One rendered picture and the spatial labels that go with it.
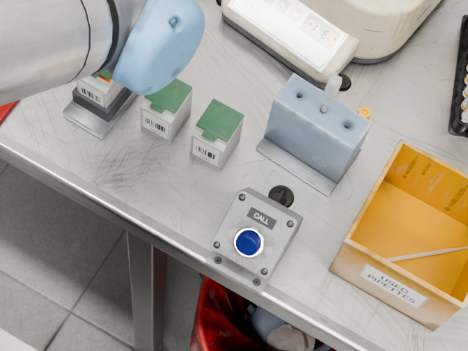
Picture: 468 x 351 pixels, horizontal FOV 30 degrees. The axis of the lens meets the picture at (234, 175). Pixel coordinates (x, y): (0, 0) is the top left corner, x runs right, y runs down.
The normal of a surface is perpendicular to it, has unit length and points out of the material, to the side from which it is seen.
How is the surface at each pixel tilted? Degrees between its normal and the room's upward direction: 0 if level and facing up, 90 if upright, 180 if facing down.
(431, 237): 0
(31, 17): 46
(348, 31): 90
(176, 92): 0
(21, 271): 0
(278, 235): 30
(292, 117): 90
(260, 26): 25
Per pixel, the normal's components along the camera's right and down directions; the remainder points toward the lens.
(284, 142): -0.56, 0.73
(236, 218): -0.17, 0.04
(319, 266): 0.08, -0.41
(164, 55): 0.75, 0.62
